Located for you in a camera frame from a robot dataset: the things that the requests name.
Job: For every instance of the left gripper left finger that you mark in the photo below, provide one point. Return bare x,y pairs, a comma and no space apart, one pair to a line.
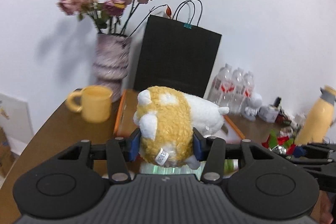
120,151

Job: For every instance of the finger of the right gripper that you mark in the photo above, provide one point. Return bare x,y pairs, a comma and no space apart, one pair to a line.
299,151

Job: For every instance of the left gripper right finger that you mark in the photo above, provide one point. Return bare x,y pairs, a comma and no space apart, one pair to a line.
212,150

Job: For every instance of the yellow white plush toy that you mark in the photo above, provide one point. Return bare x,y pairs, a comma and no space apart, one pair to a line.
167,119

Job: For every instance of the green spray bottle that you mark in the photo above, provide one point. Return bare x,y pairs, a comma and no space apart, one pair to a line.
230,166

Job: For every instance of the red orange cardboard box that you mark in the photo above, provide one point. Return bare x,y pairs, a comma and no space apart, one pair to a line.
124,124

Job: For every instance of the yellow thermos bottle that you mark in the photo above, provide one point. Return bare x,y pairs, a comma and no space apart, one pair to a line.
319,119

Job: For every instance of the small white tin box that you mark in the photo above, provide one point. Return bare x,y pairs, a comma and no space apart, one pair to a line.
268,113

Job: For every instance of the white astronaut figurine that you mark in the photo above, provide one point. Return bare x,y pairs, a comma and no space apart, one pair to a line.
251,106

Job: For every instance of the yellow ceramic mug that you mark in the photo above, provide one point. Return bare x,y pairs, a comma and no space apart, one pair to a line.
94,103

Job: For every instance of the clear water bottle left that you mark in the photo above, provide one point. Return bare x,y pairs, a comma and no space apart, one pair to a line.
222,87

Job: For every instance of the clear water bottle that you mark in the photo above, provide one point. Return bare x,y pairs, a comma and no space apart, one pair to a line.
222,87
249,84
238,92

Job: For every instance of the clear water bottle middle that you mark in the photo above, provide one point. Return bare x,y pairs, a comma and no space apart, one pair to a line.
238,92

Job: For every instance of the clear water bottle right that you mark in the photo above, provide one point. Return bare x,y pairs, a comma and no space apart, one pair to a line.
249,84

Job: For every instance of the purple white ceramic vase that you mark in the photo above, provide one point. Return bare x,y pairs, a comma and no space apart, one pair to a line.
111,61

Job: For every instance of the black paper shopping bag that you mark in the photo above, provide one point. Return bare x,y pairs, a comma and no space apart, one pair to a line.
176,57

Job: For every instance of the white canvas picture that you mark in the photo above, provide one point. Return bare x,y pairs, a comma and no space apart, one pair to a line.
16,123

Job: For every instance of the green binder clip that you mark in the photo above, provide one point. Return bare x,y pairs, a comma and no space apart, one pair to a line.
188,25

